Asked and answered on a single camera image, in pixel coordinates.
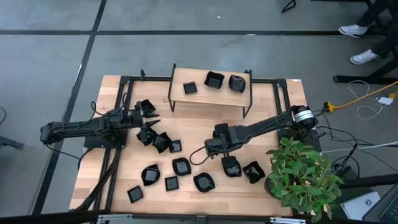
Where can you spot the black table leg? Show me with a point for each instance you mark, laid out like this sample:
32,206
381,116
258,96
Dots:
357,79

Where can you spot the black rig bar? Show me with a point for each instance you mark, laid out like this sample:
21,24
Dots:
46,217

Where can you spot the black rounded square bowl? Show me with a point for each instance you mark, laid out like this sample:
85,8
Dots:
181,167

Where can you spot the white power adapter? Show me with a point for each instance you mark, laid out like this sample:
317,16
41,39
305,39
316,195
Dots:
385,100

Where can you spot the person's white shoe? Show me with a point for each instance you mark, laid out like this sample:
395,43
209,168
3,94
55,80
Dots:
353,30
363,57

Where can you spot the black leaf-shaped bowl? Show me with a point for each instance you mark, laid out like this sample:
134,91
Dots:
150,175
204,183
237,84

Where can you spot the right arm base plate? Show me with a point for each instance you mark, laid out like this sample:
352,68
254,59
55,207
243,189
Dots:
315,144

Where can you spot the black floor stand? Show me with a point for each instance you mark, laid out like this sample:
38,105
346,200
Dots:
373,180

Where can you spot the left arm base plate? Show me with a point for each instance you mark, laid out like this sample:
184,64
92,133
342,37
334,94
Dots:
93,143

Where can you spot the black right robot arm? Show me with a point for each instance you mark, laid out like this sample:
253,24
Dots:
267,124

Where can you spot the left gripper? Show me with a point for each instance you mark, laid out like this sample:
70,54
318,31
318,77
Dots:
141,119

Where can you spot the person's leg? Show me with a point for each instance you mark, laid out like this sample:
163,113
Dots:
385,40
373,11

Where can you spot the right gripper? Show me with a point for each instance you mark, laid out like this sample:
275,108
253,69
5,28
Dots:
228,141

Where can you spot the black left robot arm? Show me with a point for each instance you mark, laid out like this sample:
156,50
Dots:
77,129

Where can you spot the silver frame bracket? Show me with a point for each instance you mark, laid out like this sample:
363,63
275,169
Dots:
287,220
112,218

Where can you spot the black wavy square bowl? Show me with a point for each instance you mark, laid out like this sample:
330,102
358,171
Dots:
254,172
148,137
214,81
161,143
232,170

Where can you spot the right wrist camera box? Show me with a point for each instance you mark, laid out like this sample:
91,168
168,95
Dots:
211,147

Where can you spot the green potted plant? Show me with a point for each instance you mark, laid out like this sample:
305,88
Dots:
295,177

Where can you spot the small square black plate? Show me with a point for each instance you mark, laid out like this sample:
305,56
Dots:
150,106
171,183
190,88
175,146
135,194

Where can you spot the white box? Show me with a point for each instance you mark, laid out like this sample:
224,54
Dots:
360,205

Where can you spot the grey chair base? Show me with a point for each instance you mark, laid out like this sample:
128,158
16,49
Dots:
9,142

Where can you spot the wooden shelf with black legs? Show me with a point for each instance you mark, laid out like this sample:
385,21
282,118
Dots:
211,95

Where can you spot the dark laptop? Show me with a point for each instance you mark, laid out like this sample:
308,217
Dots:
385,210

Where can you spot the black aluminium table frame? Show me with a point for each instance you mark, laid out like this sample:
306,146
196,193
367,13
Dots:
149,78

